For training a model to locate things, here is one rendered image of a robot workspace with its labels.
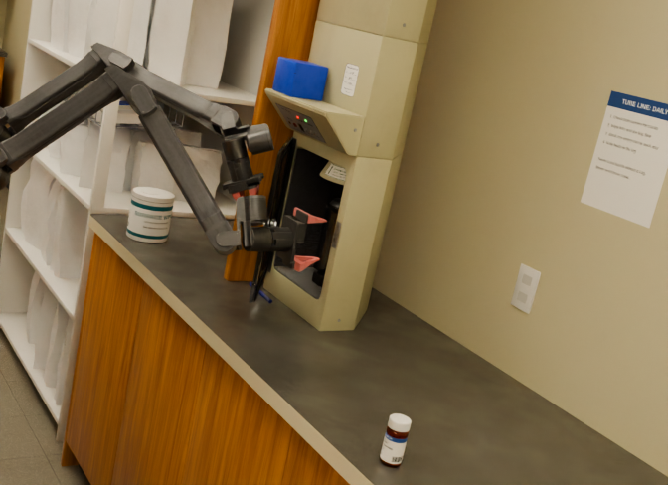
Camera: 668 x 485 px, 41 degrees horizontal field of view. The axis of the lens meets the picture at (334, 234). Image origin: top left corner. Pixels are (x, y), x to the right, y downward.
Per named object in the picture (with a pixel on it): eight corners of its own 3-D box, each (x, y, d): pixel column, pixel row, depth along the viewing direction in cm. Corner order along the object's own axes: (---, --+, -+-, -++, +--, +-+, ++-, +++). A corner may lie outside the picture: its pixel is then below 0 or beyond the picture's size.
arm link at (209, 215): (130, 105, 214) (123, 91, 203) (151, 93, 214) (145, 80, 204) (221, 260, 210) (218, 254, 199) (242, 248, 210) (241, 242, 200)
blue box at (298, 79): (303, 94, 244) (309, 61, 242) (322, 101, 236) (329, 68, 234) (271, 89, 239) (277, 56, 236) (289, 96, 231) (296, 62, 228)
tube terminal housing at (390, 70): (334, 287, 274) (389, 34, 256) (395, 329, 249) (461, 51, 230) (262, 287, 260) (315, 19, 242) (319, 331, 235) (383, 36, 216)
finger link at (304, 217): (335, 215, 211) (301, 214, 206) (329, 243, 213) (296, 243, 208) (319, 207, 217) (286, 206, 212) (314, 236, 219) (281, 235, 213)
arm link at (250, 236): (239, 252, 206) (250, 249, 201) (237, 223, 207) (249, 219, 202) (264, 252, 210) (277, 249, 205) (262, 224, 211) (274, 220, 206)
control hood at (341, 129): (293, 128, 249) (300, 92, 247) (357, 156, 223) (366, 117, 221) (257, 124, 243) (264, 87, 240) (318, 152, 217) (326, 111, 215)
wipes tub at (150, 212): (158, 232, 294) (165, 187, 290) (173, 244, 283) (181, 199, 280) (119, 230, 286) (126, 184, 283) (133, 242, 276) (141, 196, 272)
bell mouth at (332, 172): (360, 175, 254) (364, 156, 253) (396, 192, 240) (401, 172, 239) (307, 170, 245) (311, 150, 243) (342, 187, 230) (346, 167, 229)
